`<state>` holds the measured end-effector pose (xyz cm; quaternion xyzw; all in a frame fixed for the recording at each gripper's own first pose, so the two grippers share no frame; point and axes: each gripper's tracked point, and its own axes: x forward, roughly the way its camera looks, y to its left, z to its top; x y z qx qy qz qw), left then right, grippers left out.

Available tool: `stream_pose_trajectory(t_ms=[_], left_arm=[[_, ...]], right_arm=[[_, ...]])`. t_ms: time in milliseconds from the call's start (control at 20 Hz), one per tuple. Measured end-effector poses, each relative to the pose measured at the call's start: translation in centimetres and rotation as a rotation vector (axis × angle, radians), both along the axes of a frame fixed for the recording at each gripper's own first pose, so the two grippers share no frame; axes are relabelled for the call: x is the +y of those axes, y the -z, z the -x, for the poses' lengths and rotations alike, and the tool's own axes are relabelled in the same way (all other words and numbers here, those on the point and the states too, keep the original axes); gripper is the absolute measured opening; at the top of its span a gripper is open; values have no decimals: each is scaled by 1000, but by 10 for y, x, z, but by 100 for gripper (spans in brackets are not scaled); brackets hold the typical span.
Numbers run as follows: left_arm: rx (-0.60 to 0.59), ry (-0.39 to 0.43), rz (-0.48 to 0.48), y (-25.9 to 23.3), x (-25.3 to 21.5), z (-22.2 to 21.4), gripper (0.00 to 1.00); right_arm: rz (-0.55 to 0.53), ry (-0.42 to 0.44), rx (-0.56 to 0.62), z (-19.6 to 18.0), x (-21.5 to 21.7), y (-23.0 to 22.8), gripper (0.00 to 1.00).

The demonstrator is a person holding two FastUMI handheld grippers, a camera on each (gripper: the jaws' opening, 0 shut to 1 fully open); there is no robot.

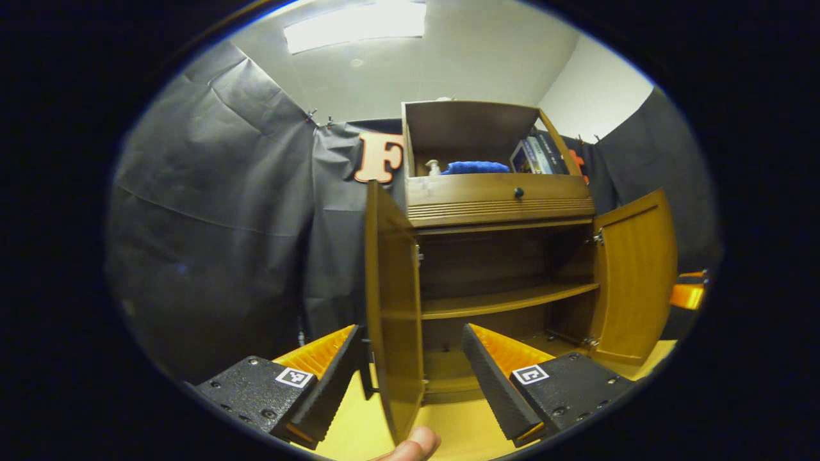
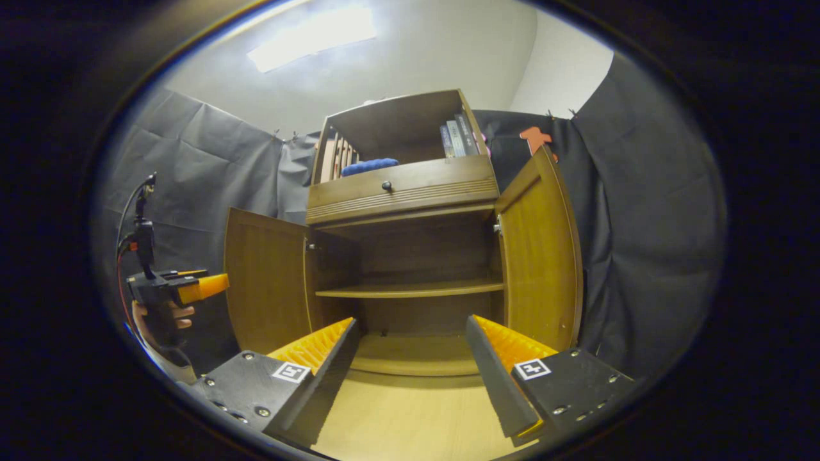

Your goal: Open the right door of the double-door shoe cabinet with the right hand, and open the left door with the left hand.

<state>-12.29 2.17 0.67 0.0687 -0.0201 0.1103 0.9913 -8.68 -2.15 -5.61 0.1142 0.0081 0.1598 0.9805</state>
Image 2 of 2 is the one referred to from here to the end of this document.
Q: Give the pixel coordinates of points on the wooden double-door shoe cabinet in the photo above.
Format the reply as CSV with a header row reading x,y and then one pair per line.
x,y
410,192

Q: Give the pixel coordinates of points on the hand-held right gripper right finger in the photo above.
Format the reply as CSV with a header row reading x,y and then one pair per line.
x,y
496,384

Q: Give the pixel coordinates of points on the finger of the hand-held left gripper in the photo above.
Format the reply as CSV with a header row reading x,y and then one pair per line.
x,y
202,288

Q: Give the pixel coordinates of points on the ceiling light panel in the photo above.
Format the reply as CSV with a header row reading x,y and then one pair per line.
x,y
314,38

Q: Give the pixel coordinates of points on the wooden shoe cabinet door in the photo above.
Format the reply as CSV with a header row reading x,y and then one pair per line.
x,y
541,256
266,282

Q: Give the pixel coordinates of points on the black backdrop cloth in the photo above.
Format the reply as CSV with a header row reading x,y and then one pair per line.
x,y
640,256

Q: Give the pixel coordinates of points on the wooden inner shelf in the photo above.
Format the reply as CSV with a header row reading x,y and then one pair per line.
x,y
410,289

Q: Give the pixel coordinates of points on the dark blue book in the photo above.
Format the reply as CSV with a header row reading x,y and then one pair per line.
x,y
446,142

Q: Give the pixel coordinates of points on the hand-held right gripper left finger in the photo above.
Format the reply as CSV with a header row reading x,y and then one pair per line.
x,y
333,378

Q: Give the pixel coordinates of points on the blue folded towel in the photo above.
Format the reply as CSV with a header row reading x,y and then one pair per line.
x,y
368,168

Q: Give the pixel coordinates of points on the grey book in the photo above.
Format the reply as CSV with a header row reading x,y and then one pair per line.
x,y
456,138

